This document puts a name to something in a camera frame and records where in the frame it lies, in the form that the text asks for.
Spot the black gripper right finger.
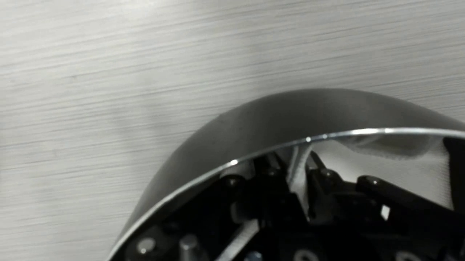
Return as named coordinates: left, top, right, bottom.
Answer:
left=306, top=152, right=465, bottom=261

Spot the white cloth blue stripe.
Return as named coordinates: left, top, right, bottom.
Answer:
left=283, top=136, right=454, bottom=219

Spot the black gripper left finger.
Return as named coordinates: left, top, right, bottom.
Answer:
left=126, top=152, right=308, bottom=261

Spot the black cooking pot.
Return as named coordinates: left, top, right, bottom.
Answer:
left=104, top=89, right=465, bottom=261

